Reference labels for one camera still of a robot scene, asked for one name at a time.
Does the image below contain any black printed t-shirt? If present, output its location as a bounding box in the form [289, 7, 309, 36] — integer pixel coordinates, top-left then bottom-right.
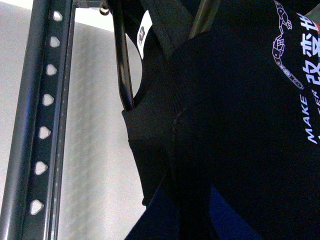
[119, 0, 320, 240]

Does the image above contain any metal clothes hanger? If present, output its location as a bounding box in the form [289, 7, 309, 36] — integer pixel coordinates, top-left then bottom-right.
[99, 0, 221, 111]

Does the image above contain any grey metal drying rack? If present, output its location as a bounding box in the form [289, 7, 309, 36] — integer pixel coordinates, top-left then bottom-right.
[0, 0, 108, 240]

